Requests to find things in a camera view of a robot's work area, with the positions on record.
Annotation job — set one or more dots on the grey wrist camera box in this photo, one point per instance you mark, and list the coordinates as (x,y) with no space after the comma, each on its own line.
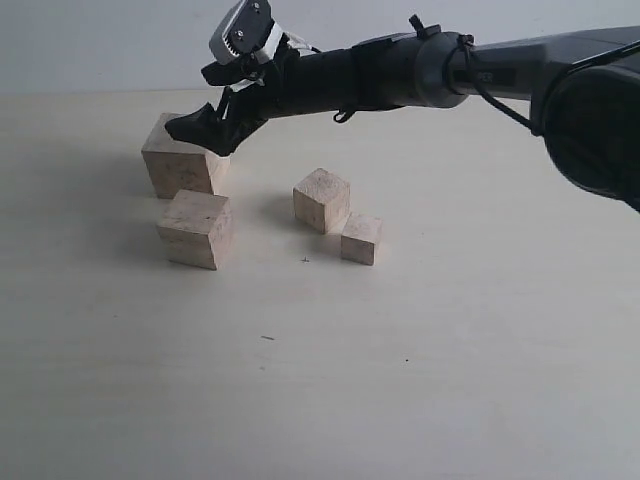
(247,29)

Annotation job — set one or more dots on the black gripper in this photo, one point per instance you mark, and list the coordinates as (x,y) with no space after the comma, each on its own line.
(374,75)

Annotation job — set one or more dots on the third largest wooden cube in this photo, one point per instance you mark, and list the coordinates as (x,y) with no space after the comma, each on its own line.
(321,200)

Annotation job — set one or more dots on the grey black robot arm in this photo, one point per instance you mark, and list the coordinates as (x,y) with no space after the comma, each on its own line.
(582,89)

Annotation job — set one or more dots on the second largest wooden cube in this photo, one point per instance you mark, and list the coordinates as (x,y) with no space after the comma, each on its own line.
(197,229)

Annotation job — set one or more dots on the smallest wooden cube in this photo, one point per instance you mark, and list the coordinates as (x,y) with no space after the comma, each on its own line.
(360,238)

